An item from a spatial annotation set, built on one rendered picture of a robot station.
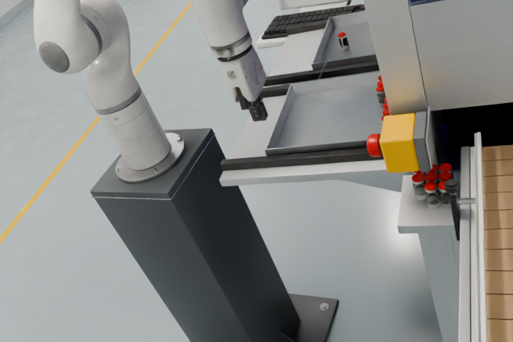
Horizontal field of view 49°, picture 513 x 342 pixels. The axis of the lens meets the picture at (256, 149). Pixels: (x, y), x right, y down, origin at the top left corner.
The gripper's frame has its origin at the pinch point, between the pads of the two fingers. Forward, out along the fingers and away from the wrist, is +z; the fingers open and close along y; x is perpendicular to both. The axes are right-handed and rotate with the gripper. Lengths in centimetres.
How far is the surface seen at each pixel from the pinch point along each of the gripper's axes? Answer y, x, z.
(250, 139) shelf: 3.0, 6.1, 9.4
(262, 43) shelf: 69, 25, 18
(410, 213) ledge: -22.9, -32.5, 9.5
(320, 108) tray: 12.4, -9.1, 9.2
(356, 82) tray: 19.7, -17.0, 7.9
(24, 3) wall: 445, 489, 91
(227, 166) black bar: -8.1, 7.8, 8.2
